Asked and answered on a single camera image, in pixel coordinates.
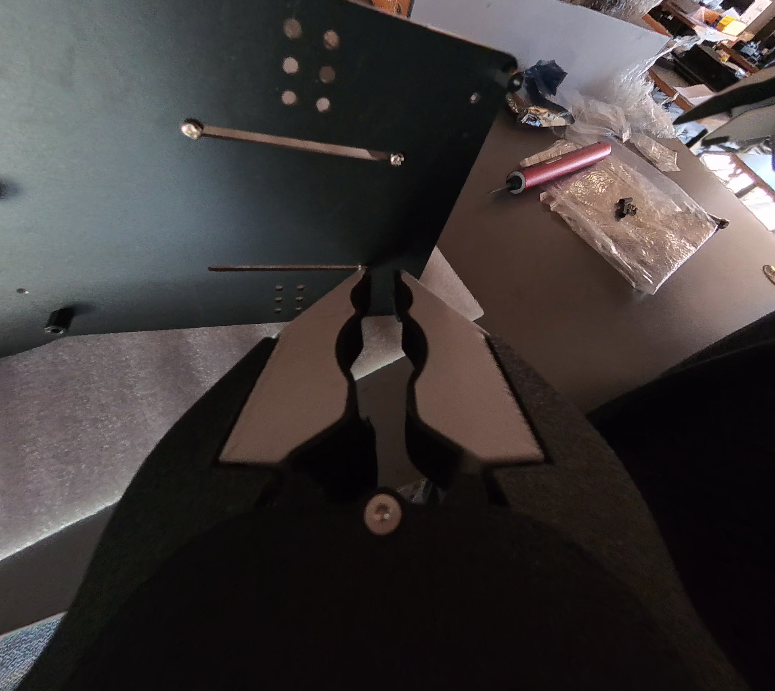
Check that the background office workstations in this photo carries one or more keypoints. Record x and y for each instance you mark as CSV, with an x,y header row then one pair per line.
x,y
714,37

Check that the dark grey desk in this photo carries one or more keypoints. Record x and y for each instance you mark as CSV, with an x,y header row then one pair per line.
x,y
545,309

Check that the small black standoffs and screws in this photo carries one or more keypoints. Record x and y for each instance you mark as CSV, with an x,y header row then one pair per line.
x,y
626,208

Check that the white foam sheet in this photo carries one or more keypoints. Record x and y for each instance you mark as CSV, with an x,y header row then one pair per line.
x,y
121,400

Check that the blue toy robot arm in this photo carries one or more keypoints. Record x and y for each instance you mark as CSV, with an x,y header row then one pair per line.
x,y
181,188

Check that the dark red screwdriver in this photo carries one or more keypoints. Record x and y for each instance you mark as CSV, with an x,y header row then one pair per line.
x,y
563,164

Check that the dark foil bag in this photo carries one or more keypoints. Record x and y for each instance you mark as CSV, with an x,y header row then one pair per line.
x,y
539,113

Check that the pile of clear plastic bags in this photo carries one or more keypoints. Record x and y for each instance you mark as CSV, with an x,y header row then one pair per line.
x,y
654,243

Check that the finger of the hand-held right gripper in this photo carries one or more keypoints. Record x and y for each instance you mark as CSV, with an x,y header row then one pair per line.
x,y
738,101
745,128

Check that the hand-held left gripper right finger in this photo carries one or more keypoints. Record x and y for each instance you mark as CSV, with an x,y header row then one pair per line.
x,y
478,400

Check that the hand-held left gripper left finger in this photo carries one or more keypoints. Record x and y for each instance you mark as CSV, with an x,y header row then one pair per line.
x,y
290,394

